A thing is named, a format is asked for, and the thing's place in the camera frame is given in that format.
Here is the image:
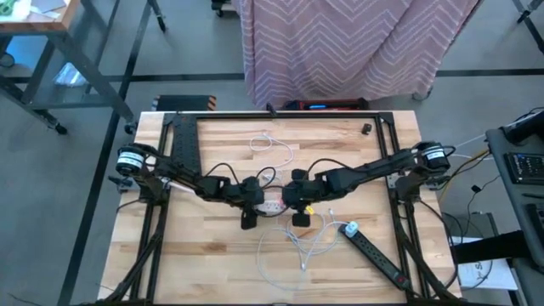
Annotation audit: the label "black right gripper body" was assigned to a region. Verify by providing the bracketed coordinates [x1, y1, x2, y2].
[282, 168, 331, 229]

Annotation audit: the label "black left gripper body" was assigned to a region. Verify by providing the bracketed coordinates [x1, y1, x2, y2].
[229, 176, 267, 230]

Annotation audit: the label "white USB cable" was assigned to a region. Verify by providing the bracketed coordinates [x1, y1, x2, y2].
[248, 133, 296, 170]
[284, 212, 341, 273]
[256, 207, 354, 292]

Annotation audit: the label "wide black power strip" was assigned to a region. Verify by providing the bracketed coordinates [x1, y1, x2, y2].
[163, 113, 203, 176]

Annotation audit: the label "red black toolbox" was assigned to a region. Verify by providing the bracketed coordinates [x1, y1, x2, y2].
[288, 97, 370, 112]

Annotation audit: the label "narrow black power strip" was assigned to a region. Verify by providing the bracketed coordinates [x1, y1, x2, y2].
[338, 223, 412, 292]

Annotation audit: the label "black box yellow stripes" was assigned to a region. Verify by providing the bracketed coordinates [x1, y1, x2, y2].
[151, 93, 218, 112]

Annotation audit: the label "pink chevron cloth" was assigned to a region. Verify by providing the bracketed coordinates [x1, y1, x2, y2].
[237, 0, 481, 110]

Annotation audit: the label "black stand leg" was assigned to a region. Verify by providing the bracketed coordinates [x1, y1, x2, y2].
[146, 0, 167, 33]
[512, 0, 544, 43]

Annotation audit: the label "grey desk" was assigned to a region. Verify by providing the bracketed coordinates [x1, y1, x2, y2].
[485, 126, 544, 306]

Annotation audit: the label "white paper sheet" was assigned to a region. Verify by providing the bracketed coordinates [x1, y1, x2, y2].
[452, 237, 519, 291]

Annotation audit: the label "black keypad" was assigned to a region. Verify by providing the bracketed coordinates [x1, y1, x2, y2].
[503, 151, 544, 185]

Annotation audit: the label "black curved device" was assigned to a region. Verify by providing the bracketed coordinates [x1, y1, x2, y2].
[500, 109, 544, 145]

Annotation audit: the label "black keyboard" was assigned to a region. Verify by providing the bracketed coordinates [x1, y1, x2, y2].
[525, 201, 544, 239]

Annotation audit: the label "wooden side table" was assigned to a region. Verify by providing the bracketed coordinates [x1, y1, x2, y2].
[0, 0, 139, 136]

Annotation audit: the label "black aluminium table frame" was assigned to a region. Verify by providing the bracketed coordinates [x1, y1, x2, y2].
[129, 110, 462, 306]

